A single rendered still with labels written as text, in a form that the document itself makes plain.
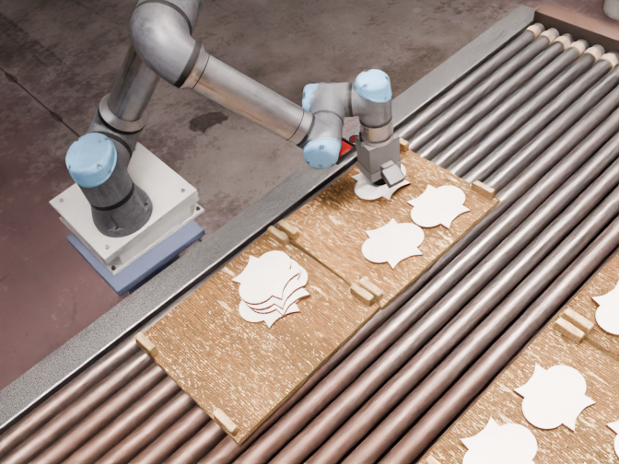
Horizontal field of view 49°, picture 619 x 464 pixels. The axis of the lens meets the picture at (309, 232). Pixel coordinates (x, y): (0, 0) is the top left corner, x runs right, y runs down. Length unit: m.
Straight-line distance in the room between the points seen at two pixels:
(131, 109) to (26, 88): 2.68
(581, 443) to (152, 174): 1.20
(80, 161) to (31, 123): 2.37
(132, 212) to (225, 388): 0.53
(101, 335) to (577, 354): 1.01
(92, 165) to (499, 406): 1.00
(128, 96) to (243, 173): 1.65
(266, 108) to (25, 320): 1.88
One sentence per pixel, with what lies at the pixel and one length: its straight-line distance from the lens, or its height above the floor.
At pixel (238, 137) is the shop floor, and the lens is 3.39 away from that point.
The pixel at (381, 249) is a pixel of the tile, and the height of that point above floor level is 0.94.
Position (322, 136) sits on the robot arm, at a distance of 1.40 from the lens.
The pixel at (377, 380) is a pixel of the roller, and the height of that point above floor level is 0.91.
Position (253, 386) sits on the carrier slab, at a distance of 1.40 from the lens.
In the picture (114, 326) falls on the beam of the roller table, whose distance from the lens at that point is 1.61.
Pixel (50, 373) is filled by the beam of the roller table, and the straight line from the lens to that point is 1.60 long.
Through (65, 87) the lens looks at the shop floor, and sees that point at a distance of 4.17.
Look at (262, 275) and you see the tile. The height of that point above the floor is 0.97.
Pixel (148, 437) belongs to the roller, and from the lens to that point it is 1.44.
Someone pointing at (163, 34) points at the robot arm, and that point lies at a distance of 1.33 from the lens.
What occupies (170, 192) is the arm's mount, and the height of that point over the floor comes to 0.95.
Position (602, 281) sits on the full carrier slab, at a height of 0.94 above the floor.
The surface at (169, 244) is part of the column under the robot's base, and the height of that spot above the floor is 0.87.
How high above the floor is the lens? 2.13
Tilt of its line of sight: 48 degrees down
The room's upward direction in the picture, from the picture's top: 11 degrees counter-clockwise
